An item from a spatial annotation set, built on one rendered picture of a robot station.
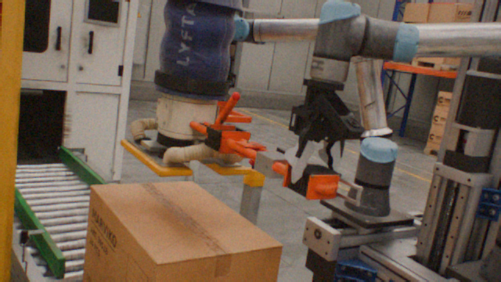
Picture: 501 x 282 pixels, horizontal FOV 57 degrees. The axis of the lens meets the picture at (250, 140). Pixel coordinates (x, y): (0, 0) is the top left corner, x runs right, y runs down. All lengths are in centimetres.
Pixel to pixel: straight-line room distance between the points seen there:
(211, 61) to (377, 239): 78
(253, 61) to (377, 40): 1078
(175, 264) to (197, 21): 65
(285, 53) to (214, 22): 1088
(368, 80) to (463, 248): 61
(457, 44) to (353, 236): 69
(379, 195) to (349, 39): 74
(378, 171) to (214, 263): 59
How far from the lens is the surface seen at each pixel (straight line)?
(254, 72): 1174
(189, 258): 125
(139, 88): 1035
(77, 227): 241
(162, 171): 127
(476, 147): 144
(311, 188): 91
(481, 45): 114
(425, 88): 1135
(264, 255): 139
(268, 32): 158
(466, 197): 145
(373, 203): 155
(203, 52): 134
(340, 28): 92
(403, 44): 94
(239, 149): 113
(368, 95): 165
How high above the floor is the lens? 150
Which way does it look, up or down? 11 degrees down
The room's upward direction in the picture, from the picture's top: 9 degrees clockwise
